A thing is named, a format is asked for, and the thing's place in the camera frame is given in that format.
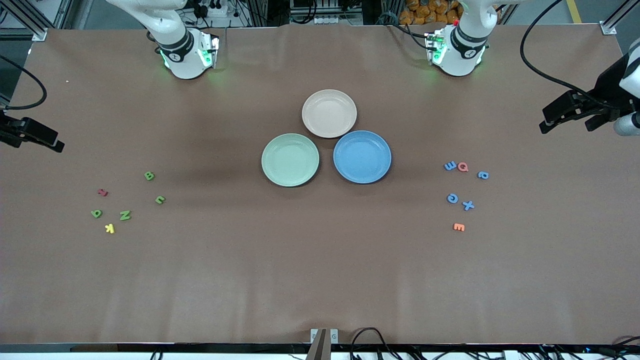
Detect orange snack bags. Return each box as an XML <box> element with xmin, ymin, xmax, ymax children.
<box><xmin>400</xmin><ymin>0</ymin><xmax>463</xmax><ymax>26</ymax></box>

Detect blue round plate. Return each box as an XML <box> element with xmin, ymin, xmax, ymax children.
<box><xmin>333</xmin><ymin>130</ymin><xmax>392</xmax><ymax>185</ymax></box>

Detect white power strip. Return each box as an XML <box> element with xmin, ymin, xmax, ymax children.
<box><xmin>192</xmin><ymin>0</ymin><xmax>228</xmax><ymax>18</ymax></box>

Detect beige round plate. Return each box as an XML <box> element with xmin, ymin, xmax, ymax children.
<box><xmin>301</xmin><ymin>89</ymin><xmax>358</xmax><ymax>139</ymax></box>

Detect light green round plate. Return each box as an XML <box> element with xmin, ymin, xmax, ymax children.
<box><xmin>261</xmin><ymin>133</ymin><xmax>320</xmax><ymax>188</ymax></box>

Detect brown table cover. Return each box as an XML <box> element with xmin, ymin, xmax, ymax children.
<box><xmin>0</xmin><ymin>24</ymin><xmax>640</xmax><ymax>346</ymax></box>

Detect aluminium frame post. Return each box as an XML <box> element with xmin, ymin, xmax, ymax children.
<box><xmin>600</xmin><ymin>0</ymin><xmax>640</xmax><ymax>36</ymax></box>
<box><xmin>0</xmin><ymin>0</ymin><xmax>48</xmax><ymax>42</ymax></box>

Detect black looped cable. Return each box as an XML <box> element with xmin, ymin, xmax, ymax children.
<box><xmin>350</xmin><ymin>327</ymin><xmax>396</xmax><ymax>360</ymax></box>

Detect grey metal table bracket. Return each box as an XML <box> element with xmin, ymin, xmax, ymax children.
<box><xmin>310</xmin><ymin>328</ymin><xmax>339</xmax><ymax>345</ymax></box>

